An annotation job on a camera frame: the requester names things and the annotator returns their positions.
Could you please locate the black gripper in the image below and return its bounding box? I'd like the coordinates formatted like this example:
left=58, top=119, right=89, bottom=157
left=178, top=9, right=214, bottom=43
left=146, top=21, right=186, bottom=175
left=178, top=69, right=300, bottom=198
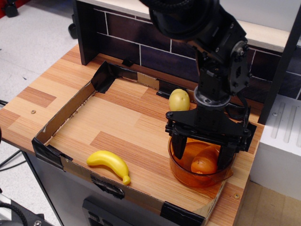
left=166, top=103, right=252, bottom=170

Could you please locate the orange toy carrot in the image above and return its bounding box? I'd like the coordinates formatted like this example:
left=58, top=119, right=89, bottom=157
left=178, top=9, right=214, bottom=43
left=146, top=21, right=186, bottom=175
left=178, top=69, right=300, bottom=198
left=190, top=146, right=219, bottom=174

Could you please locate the orange transparent plastic pot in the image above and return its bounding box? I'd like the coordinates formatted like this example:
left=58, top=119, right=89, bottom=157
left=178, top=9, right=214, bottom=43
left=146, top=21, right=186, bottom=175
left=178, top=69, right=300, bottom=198
left=168, top=138, right=233, bottom=188

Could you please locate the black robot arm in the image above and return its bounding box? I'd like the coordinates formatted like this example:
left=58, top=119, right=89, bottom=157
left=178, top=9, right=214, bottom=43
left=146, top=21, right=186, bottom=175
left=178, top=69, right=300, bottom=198
left=143, top=0, right=252, bottom=170

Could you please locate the cardboard fence with black tape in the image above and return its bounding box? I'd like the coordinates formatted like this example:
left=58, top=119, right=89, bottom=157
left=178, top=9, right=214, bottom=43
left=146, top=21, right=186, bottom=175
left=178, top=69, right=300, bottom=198
left=32, top=62, right=229, bottom=226

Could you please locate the yellow toy potato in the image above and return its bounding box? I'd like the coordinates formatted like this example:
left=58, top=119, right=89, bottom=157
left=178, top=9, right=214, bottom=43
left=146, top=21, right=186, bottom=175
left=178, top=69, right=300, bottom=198
left=169, top=89, right=190, bottom=111

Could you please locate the white grooved block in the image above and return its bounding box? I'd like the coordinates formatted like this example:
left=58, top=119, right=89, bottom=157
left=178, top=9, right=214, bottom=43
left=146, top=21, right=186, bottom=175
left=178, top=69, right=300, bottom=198
left=250, top=95, right=301, bottom=200

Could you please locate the yellow toy banana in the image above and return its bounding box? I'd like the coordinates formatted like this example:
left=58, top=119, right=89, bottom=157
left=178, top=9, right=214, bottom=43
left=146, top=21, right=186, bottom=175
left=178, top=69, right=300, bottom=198
left=86, top=150, right=131, bottom=185

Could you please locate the dark brick backsplash panel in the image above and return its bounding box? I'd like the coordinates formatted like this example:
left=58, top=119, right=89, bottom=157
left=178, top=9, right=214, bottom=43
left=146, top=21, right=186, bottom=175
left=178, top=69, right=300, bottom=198
left=73, top=0, right=301, bottom=107

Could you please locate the black office chair wheel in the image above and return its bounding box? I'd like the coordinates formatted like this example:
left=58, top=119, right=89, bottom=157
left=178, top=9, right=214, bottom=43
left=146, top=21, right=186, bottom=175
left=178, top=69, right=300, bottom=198
left=68, top=14, right=78, bottom=39

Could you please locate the black stand foot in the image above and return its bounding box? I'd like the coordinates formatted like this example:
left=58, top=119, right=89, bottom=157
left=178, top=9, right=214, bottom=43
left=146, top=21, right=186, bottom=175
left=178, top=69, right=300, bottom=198
left=0, top=0, right=18, bottom=18

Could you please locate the black metal bracket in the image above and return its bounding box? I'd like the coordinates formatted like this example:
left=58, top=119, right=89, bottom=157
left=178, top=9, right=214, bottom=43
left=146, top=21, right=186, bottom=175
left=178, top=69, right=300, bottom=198
left=0, top=190, right=47, bottom=226

